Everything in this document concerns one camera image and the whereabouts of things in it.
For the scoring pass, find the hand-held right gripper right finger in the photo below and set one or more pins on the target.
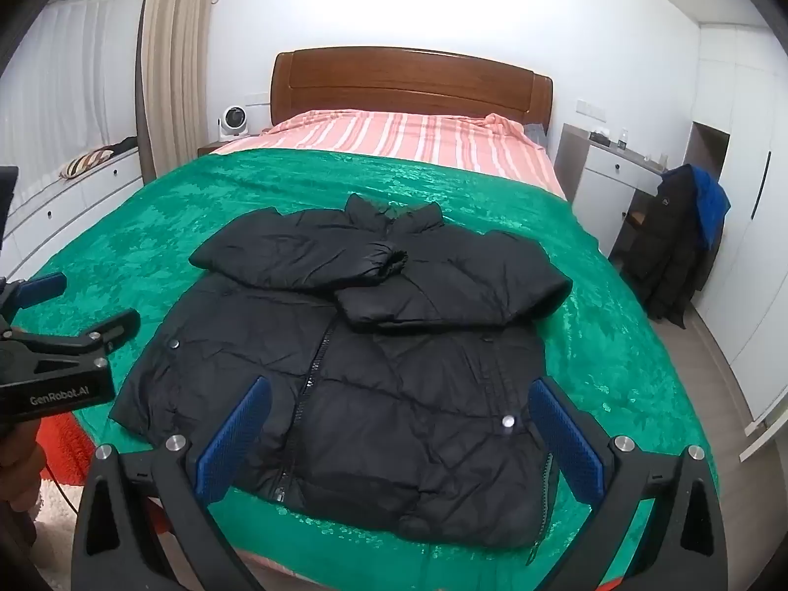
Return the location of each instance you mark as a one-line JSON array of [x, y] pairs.
[[566, 443]]

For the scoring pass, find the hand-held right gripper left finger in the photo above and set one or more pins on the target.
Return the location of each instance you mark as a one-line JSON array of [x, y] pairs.
[[237, 443]]

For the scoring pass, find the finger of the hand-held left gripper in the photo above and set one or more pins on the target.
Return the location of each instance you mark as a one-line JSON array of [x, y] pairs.
[[43, 288], [104, 331]]

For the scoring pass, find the black puffer jacket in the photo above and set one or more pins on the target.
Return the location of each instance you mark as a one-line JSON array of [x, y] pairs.
[[369, 351]]

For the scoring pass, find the person's left hand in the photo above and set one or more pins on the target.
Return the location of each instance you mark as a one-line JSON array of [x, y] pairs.
[[18, 474]]

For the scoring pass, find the red rug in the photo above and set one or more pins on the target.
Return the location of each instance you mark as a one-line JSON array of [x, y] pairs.
[[64, 443]]

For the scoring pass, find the white drawer cabinet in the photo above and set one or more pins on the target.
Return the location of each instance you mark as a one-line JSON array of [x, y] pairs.
[[68, 203]]

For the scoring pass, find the white fluffy rug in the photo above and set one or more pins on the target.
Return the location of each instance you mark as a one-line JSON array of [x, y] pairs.
[[52, 505]]

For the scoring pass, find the striped cushion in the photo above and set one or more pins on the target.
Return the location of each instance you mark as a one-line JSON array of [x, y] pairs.
[[86, 163]]

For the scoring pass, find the green patterned blanket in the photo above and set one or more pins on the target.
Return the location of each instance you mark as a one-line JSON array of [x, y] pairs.
[[184, 209]]

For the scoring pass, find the dark cloth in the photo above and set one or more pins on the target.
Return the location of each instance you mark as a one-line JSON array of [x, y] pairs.
[[120, 144]]

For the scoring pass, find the wooden nightstand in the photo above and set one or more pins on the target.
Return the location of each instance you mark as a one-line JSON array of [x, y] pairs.
[[212, 146]]

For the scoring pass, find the white sheer curtain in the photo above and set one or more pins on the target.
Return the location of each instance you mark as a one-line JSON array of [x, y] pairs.
[[68, 74]]

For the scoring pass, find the black hanging coat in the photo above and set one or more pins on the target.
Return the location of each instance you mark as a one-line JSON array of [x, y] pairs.
[[668, 246]]

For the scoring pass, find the small white fan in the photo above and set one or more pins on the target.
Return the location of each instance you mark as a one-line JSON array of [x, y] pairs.
[[232, 121]]

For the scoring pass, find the beige curtain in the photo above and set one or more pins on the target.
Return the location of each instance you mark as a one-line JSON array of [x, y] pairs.
[[178, 61]]

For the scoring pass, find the white desk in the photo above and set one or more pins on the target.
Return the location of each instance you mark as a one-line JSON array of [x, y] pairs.
[[600, 178]]

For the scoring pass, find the blue garment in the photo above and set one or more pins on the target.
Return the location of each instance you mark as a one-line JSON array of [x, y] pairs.
[[711, 203]]

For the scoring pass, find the grey pillow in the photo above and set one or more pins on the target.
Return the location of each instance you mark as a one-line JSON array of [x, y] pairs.
[[534, 134]]

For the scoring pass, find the clear bottle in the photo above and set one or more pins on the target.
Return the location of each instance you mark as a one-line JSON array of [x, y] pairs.
[[623, 137]]

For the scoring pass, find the white wardrobe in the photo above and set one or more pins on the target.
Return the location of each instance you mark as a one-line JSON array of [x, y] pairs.
[[751, 166]]

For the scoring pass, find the pink striped bed sheet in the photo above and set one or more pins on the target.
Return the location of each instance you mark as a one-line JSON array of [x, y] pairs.
[[400, 132]]

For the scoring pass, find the wooden headboard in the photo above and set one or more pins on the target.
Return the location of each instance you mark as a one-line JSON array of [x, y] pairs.
[[406, 77]]

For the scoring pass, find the small white wall outlet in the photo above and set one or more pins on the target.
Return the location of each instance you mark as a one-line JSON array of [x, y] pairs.
[[257, 99]]

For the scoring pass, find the long white wall outlet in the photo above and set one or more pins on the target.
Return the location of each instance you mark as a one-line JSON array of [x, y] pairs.
[[591, 109]]

